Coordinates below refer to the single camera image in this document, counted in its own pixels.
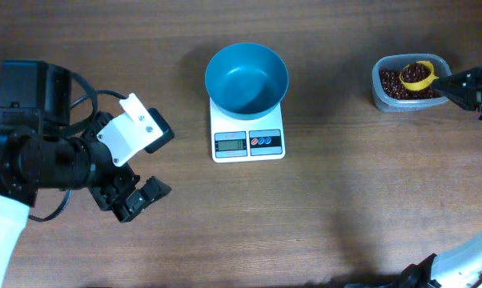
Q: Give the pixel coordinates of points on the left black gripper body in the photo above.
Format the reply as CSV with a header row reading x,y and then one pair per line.
x,y
114,186

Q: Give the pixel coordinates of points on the yellow measuring scoop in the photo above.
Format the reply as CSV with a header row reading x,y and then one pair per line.
x,y
418,76

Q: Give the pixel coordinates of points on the red beans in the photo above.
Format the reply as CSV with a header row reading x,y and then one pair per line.
x,y
392,86

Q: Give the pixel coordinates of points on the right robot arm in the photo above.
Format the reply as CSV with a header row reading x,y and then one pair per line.
x,y
458,267

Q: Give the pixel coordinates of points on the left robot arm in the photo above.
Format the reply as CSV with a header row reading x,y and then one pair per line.
x,y
53,136

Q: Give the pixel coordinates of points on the white digital kitchen scale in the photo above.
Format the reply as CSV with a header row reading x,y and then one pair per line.
x,y
235,140

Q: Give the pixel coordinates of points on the blue plastic bowl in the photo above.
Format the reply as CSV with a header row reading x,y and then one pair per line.
x,y
246,80

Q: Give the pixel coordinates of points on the clear plastic container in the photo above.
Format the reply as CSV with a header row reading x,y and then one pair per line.
x,y
398,62

